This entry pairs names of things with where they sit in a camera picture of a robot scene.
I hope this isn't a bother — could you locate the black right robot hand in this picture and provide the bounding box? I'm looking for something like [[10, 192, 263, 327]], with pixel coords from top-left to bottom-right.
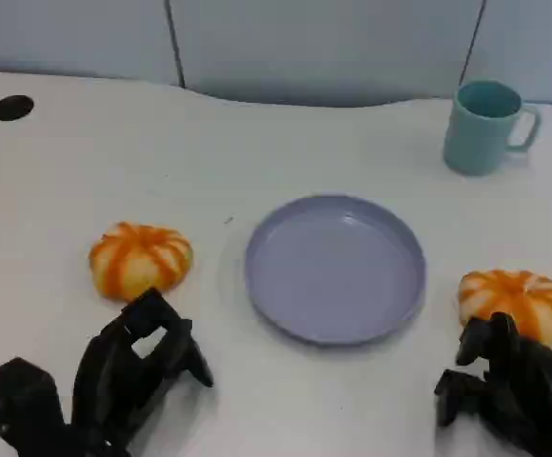
[[434, 311, 552, 457]]

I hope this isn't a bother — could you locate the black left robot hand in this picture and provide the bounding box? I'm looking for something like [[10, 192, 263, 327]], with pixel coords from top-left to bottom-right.
[[69, 287, 214, 457]]

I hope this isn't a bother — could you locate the orange white toy bread roll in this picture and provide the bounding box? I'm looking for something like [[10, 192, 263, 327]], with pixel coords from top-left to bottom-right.
[[457, 269, 552, 348], [88, 221, 194, 302]]

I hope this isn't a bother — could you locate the lilac plate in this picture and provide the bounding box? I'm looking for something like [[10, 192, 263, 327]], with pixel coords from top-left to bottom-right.
[[244, 193, 427, 347]]

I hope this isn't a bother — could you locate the pale green mug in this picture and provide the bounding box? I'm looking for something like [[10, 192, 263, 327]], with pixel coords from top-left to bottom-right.
[[442, 79, 542, 177]]

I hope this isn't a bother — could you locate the black table grommet hole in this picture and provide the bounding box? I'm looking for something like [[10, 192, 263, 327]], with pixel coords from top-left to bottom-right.
[[0, 94, 35, 122]]

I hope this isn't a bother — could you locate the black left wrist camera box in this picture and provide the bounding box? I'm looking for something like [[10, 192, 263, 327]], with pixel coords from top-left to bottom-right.
[[0, 357, 68, 449]]

